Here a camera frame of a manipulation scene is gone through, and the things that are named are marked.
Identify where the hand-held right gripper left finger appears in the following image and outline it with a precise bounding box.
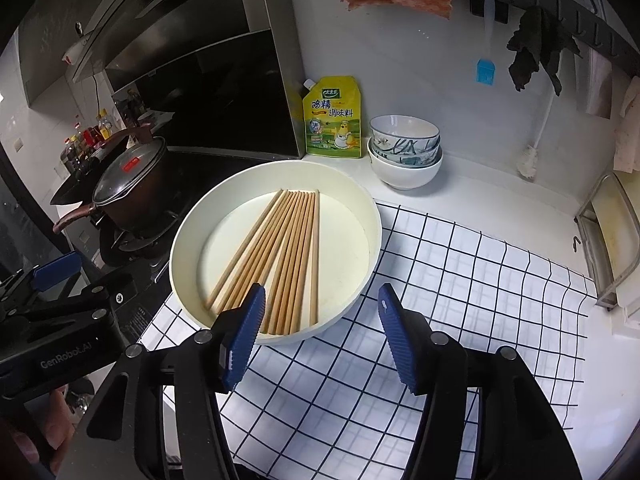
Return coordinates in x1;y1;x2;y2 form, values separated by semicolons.
55;282;267;480

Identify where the plain white bowl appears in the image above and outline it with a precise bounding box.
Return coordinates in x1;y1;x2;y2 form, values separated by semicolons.
367;140;444;192

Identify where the beige hanging towel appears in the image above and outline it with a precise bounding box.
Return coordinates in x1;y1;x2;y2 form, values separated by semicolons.
614;77;640;173

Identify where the small white hanging gadget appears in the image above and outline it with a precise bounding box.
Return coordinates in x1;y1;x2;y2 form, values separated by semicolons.
62;22;93;66

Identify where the white long-handled dish brush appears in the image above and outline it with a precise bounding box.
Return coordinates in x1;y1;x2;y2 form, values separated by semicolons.
517;87;556;181

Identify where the black range hood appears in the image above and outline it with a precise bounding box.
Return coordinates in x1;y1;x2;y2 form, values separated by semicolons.
15;0;307;161

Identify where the white black-grid cloth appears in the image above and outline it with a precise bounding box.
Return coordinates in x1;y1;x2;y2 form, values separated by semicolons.
135;200;598;480

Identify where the yellow seasoning pouch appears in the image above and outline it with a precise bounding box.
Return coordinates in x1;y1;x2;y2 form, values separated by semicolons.
301;76;362;159

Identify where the cream round basin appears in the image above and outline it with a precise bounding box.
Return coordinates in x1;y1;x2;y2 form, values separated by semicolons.
170;160;385;345

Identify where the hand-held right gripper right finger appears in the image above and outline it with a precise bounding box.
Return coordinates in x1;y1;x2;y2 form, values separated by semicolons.
377;282;583;480

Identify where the row of wooden chopsticks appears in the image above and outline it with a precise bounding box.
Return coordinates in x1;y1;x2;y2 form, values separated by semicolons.
205;188;321;337

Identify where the translucent plastic bag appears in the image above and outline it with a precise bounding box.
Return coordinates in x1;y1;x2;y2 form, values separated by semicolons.
575;50;615;121

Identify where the brown pot with glass lid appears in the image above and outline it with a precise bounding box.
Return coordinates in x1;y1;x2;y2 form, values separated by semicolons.
52;122;171;236

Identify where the black hanging cloth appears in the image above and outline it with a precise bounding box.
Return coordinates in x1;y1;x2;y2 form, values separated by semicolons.
506;5;581;97

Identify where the blue patterned bowl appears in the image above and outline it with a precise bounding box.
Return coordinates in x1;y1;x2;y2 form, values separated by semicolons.
371;142;443;167
370;115;441;153

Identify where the black wall hook rail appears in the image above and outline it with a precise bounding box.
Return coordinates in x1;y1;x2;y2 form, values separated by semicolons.
467;0;640;78

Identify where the person's left hand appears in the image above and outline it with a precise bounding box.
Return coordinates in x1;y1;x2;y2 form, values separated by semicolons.
0;385;77;472

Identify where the stainless steel board rack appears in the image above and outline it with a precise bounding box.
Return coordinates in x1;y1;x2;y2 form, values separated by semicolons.
574;170;640;313

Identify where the group of condiment bottles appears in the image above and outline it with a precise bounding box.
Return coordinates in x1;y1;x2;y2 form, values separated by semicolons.
59;89;151;178

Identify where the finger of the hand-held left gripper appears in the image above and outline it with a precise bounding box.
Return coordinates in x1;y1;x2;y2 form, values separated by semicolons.
75;266;139;312
0;251;83;307

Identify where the blue silicone brush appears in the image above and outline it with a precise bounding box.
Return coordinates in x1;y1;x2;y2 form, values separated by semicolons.
475;0;497;86

